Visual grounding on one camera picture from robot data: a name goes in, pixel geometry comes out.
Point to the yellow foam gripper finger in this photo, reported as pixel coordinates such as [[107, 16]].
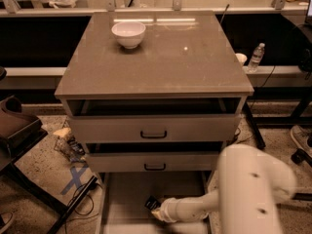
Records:
[[157, 214]]

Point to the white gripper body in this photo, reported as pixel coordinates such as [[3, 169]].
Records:
[[171, 209]]

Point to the dark rxbar blueberry wrapper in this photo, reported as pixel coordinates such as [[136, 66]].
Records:
[[152, 203]]

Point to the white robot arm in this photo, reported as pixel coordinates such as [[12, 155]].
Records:
[[251, 184]]

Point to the open bottom drawer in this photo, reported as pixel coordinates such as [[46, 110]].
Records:
[[122, 207]]

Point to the grey drawer cabinet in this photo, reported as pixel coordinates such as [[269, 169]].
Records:
[[183, 55]]

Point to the black table leg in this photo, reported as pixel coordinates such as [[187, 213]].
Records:
[[260, 144]]

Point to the black chair caster leg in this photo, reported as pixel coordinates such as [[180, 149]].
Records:
[[301, 156]]

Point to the dark brown side cart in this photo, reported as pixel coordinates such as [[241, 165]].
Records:
[[19, 132]]

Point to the white paper cup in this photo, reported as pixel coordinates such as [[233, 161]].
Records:
[[241, 58]]

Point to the white ceramic bowl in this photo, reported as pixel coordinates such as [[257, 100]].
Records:
[[129, 34]]

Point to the clear plastic water bottle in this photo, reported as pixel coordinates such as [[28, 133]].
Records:
[[256, 58]]

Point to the middle drawer with handle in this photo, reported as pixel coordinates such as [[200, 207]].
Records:
[[153, 157]]

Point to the drawer with handle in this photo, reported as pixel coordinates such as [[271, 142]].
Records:
[[158, 120], [153, 157]]

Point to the top drawer with handle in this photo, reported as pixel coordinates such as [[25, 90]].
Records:
[[158, 120]]

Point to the wire basket with items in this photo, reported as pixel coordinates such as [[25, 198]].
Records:
[[68, 146]]

